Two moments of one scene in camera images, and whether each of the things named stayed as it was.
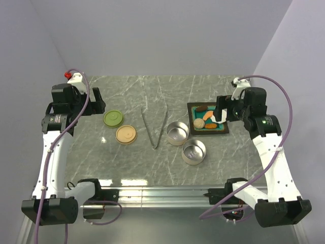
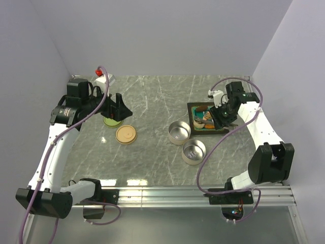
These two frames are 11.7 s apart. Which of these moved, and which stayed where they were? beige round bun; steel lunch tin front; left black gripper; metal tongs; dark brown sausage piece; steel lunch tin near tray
Moved: left black gripper; metal tongs
Stayed: steel lunch tin near tray; dark brown sausage piece; steel lunch tin front; beige round bun
